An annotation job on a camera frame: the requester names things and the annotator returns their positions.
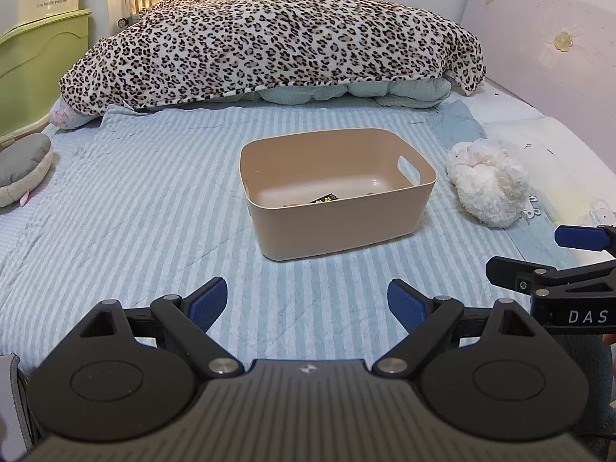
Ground white fluffy plush toy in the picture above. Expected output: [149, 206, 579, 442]
[445, 139, 531, 228]

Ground blue striped bed sheet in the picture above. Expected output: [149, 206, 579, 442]
[0, 101, 540, 381]

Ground beige plastic storage basket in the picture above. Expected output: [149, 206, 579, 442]
[239, 127, 438, 263]

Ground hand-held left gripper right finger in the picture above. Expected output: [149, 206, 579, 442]
[372, 278, 537, 378]

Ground pink patterned pillow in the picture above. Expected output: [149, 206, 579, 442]
[48, 99, 104, 131]

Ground white mattress sheet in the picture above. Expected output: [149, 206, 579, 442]
[452, 77, 616, 251]

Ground pink bed headboard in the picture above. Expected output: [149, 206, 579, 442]
[459, 0, 616, 164]

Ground leopard print blanket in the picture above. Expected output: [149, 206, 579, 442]
[59, 0, 486, 116]

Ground green cabinet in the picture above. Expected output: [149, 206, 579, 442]
[0, 0, 92, 147]

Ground light blue quilt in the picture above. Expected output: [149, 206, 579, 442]
[255, 77, 455, 109]

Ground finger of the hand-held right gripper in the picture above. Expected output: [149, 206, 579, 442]
[554, 224, 616, 254]
[485, 256, 616, 299]

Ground grey round cushion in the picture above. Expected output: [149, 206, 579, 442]
[0, 133, 55, 209]

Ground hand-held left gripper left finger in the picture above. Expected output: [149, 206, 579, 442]
[77, 276, 246, 378]

